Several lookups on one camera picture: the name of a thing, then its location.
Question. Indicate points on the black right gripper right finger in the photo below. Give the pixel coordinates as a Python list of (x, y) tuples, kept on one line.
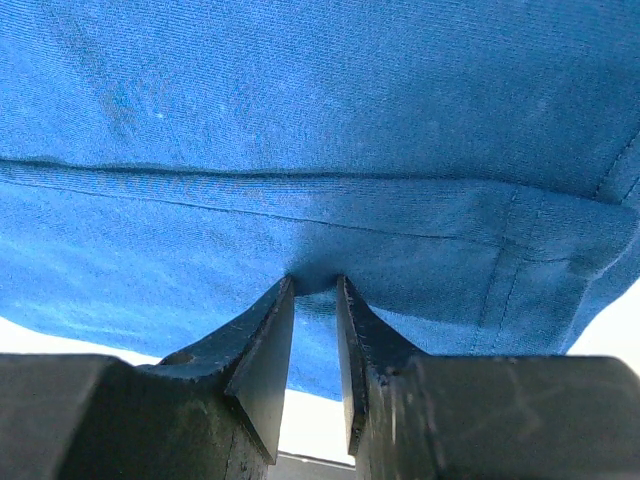
[(412, 415)]

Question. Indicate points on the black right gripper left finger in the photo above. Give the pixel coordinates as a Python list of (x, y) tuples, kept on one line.
[(211, 410)]

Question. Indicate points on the blue Mickey t-shirt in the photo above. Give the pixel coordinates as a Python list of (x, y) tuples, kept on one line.
[(471, 166)]

